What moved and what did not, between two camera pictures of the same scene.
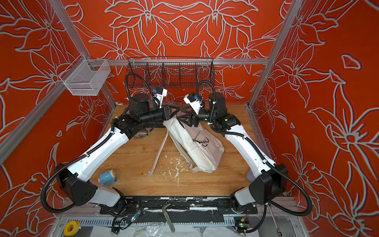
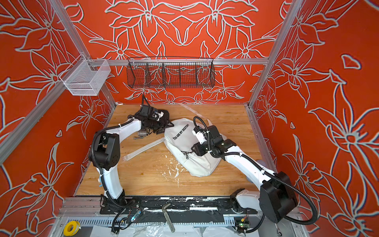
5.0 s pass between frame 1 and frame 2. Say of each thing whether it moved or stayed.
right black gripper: moved
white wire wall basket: stayed
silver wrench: stayed
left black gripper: moved
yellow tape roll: stayed
